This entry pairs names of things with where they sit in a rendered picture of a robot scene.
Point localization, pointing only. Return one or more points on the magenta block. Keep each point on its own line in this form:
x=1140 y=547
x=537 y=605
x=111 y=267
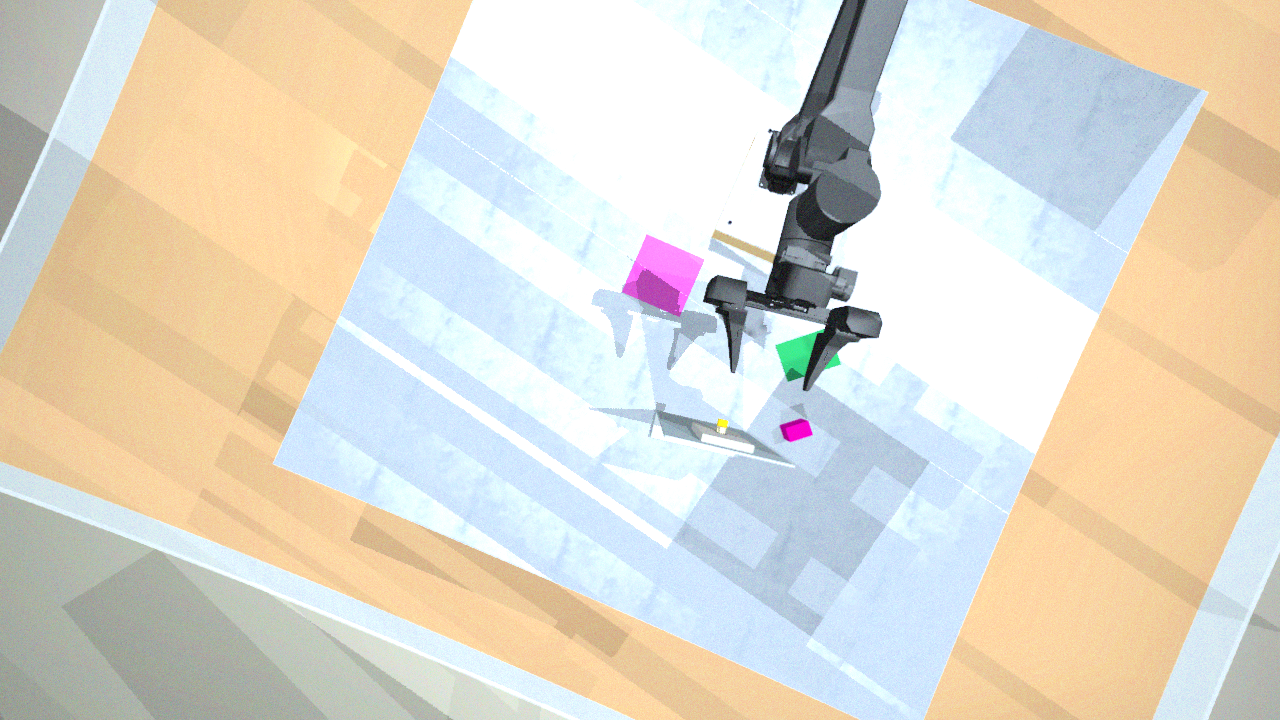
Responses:
x=796 y=429

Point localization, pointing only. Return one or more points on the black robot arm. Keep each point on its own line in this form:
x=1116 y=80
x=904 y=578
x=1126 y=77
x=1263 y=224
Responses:
x=826 y=146

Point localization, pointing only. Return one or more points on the light grey panel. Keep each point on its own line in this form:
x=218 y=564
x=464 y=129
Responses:
x=702 y=435

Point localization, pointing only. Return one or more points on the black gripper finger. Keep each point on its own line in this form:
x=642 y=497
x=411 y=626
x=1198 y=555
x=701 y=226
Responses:
x=734 y=320
x=825 y=348

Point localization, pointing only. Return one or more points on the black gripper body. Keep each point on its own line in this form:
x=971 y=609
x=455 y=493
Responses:
x=848 y=320

